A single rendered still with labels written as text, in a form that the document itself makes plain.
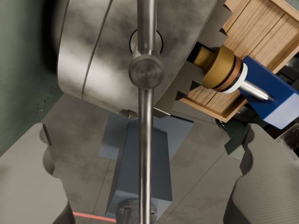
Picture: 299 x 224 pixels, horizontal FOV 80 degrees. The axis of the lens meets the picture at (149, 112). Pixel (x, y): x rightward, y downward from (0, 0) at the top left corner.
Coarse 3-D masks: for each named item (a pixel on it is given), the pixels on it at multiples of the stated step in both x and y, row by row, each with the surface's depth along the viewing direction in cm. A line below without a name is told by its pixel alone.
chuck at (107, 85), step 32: (128, 0) 16; (160, 0) 17; (192, 0) 17; (128, 32) 17; (160, 32) 18; (192, 32) 18; (96, 64) 20; (128, 64) 19; (96, 96) 24; (128, 96) 23; (160, 96) 22
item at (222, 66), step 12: (204, 48) 31; (228, 48) 33; (192, 60) 37; (204, 60) 32; (216, 60) 30; (228, 60) 31; (240, 60) 33; (216, 72) 32; (228, 72) 32; (240, 72) 33; (204, 84) 34; (216, 84) 33; (228, 84) 33
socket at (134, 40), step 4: (136, 32) 18; (156, 32) 18; (132, 36) 18; (136, 36) 18; (156, 36) 18; (160, 36) 18; (132, 40) 18; (136, 40) 18; (156, 40) 18; (160, 40) 18; (132, 44) 18; (160, 44) 18; (132, 48) 18; (160, 48) 18; (132, 52) 19
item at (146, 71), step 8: (136, 48) 13; (136, 56) 11; (144, 56) 10; (152, 56) 10; (160, 56) 12; (136, 64) 10; (144, 64) 10; (152, 64) 10; (160, 64) 11; (128, 72) 11; (136, 72) 11; (144, 72) 11; (152, 72) 11; (160, 72) 11; (136, 80) 11; (144, 80) 11; (152, 80) 11; (160, 80) 11; (144, 88) 11
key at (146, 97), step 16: (144, 0) 10; (144, 16) 11; (144, 32) 11; (144, 48) 11; (144, 96) 13; (144, 112) 14; (144, 128) 15; (144, 144) 15; (144, 160) 15; (144, 176) 16; (144, 192) 16; (144, 208) 17
